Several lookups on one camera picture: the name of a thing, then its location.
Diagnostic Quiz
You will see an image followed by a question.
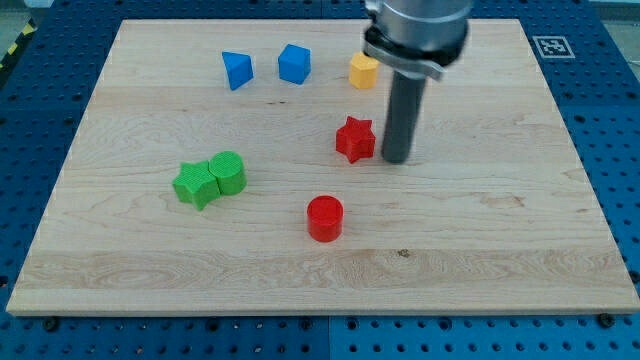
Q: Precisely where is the white fiducial marker tag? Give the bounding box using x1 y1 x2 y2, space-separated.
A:
533 35 575 59

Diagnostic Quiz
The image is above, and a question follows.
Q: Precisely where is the green cylinder block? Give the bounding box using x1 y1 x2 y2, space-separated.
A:
209 151 247 196

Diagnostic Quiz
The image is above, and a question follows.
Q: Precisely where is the red cylinder block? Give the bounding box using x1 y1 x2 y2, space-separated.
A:
307 195 344 243

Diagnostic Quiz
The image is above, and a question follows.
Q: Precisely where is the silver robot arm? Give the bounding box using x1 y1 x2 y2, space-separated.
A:
363 0 473 81

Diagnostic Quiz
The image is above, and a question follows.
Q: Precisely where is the green star block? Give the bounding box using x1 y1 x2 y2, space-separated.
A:
172 161 221 211

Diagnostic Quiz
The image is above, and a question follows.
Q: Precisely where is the blue cube block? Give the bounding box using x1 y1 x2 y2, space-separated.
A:
278 44 311 85

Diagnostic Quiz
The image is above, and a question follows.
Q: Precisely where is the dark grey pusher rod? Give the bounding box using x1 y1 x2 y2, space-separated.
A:
381 71 426 164

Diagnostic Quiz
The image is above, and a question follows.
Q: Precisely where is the wooden board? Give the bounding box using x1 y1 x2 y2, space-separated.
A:
7 19 639 317

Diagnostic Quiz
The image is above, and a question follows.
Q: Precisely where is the yellow hexagon block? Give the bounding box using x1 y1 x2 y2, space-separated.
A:
349 52 379 89

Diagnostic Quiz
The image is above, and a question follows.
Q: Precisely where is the red star block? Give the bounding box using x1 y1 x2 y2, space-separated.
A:
335 116 376 163

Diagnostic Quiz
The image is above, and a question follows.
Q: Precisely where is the blue wedge block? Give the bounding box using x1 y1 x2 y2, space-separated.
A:
222 51 254 91

